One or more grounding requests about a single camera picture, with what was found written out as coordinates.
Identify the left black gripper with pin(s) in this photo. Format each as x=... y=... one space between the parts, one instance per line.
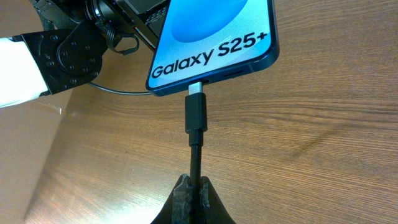
x=118 y=19

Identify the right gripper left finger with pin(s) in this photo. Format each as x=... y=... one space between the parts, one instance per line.
x=178 y=206

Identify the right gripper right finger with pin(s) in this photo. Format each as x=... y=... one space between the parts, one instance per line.
x=212 y=210

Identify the blue Galaxy smartphone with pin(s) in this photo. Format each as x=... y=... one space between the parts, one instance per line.
x=210 y=41

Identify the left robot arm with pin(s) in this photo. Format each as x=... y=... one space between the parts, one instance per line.
x=69 y=51

